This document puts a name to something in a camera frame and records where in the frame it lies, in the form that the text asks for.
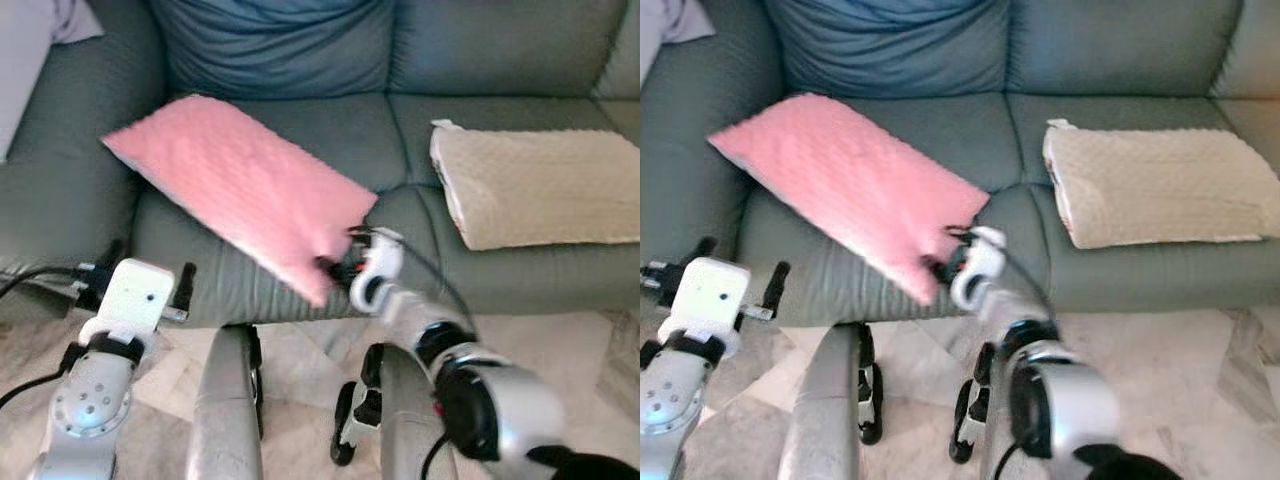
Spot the pink textured pillow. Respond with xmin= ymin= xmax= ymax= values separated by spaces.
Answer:
xmin=706 ymin=92 xmax=991 ymax=307
xmin=100 ymin=93 xmax=381 ymax=309

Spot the beige textured pillow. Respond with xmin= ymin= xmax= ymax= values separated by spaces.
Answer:
xmin=429 ymin=119 xmax=640 ymax=252
xmin=1042 ymin=117 xmax=1280 ymax=250

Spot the blue sofa cushion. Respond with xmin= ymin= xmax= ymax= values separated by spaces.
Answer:
xmin=150 ymin=0 xmax=397 ymax=102
xmin=765 ymin=0 xmax=1012 ymax=102

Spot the grey-green leather sofa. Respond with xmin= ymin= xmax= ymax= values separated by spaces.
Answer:
xmin=0 ymin=0 xmax=640 ymax=328
xmin=640 ymin=0 xmax=1280 ymax=328

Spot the black left robot foot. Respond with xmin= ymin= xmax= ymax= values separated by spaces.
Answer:
xmin=245 ymin=325 xmax=267 ymax=442
xmin=855 ymin=324 xmax=887 ymax=447

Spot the black robot foot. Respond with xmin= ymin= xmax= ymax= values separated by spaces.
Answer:
xmin=329 ymin=344 xmax=387 ymax=467
xmin=949 ymin=343 xmax=1001 ymax=465
xmin=245 ymin=325 xmax=267 ymax=442
xmin=855 ymin=324 xmax=887 ymax=447

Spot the silver left robot leg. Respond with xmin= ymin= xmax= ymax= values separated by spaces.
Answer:
xmin=185 ymin=324 xmax=263 ymax=480
xmin=777 ymin=324 xmax=866 ymax=480

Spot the silver robot leg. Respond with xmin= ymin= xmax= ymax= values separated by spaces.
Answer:
xmin=983 ymin=348 xmax=1033 ymax=480
xmin=777 ymin=324 xmax=866 ymax=480
xmin=377 ymin=345 xmax=461 ymax=480
xmin=185 ymin=324 xmax=263 ymax=480

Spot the black right robot foot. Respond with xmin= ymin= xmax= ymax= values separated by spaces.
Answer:
xmin=949 ymin=343 xmax=1001 ymax=465
xmin=329 ymin=344 xmax=387 ymax=467

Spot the silver right robot leg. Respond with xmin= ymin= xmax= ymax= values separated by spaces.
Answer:
xmin=983 ymin=348 xmax=1033 ymax=480
xmin=377 ymin=345 xmax=461 ymax=480

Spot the lavender cloth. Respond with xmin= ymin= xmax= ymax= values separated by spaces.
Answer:
xmin=0 ymin=0 xmax=105 ymax=163
xmin=640 ymin=0 xmax=717 ymax=87

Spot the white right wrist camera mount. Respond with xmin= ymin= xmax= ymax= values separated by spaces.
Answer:
xmin=349 ymin=227 xmax=407 ymax=317
xmin=949 ymin=226 xmax=1007 ymax=312

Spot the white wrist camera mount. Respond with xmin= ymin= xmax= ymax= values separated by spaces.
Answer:
xmin=349 ymin=227 xmax=407 ymax=317
xmin=663 ymin=256 xmax=752 ymax=348
xmin=949 ymin=226 xmax=1007 ymax=312
xmin=78 ymin=257 xmax=177 ymax=348

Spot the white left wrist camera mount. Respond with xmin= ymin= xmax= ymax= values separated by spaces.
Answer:
xmin=663 ymin=256 xmax=752 ymax=348
xmin=78 ymin=257 xmax=177 ymax=348

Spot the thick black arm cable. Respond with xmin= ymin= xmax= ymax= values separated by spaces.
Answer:
xmin=0 ymin=264 xmax=83 ymax=302

